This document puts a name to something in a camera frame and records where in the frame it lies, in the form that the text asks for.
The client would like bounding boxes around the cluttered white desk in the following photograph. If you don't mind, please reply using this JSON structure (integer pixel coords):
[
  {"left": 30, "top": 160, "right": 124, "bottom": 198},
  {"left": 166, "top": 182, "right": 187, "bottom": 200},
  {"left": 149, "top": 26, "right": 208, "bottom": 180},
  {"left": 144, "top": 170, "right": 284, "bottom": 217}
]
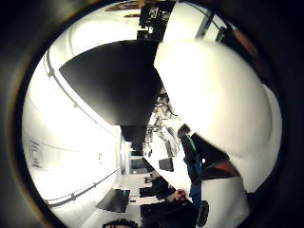
[{"left": 143, "top": 85, "right": 191, "bottom": 191}]

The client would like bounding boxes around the small black monitor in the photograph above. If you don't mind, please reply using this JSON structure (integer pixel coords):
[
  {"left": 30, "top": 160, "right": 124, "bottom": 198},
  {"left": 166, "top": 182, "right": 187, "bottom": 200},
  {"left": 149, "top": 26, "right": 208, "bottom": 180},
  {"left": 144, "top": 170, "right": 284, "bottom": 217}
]
[{"left": 158, "top": 157, "right": 175, "bottom": 173}]

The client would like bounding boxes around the the person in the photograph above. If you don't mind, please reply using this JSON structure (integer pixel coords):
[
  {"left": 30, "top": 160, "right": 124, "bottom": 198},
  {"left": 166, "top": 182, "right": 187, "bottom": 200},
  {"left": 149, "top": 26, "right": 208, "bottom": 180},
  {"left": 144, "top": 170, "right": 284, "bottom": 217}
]
[{"left": 102, "top": 198, "right": 200, "bottom": 228}]

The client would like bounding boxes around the black monitor screen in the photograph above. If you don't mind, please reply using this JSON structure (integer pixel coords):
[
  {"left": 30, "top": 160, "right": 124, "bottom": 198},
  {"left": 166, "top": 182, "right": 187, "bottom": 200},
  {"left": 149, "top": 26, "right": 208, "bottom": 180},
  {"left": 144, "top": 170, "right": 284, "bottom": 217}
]
[{"left": 95, "top": 188, "right": 131, "bottom": 214}]

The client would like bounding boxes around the large black panel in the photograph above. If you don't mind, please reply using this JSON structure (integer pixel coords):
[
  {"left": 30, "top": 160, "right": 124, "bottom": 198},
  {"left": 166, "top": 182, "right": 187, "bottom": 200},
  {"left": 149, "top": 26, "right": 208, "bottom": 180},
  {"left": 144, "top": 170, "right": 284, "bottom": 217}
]
[{"left": 59, "top": 39, "right": 164, "bottom": 126}]

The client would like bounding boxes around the black equipment rack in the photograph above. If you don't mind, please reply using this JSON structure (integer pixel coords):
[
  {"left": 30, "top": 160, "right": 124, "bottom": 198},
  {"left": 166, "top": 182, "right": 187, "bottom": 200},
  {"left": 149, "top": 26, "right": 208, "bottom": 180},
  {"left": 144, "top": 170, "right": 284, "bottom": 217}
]
[{"left": 136, "top": 1, "right": 177, "bottom": 42}]

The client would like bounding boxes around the blue strap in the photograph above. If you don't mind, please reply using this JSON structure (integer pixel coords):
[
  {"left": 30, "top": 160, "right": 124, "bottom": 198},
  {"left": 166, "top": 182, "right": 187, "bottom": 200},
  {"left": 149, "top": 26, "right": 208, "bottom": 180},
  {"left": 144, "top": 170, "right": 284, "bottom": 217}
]
[{"left": 183, "top": 156, "right": 204, "bottom": 211}]

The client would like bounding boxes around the grey ceiling rail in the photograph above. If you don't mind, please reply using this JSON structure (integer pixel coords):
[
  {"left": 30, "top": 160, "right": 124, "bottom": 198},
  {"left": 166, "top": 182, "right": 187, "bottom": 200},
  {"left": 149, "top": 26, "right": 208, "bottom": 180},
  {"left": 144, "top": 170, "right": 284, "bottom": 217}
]
[
  {"left": 44, "top": 48, "right": 122, "bottom": 138},
  {"left": 47, "top": 168, "right": 122, "bottom": 208}
]

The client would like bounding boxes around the white wall vent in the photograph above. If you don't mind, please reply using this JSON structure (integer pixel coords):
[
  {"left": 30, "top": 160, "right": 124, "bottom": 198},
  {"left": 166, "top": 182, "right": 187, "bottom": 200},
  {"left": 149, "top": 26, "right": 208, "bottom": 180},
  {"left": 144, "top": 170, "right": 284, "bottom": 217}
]
[{"left": 28, "top": 139, "right": 44, "bottom": 169}]

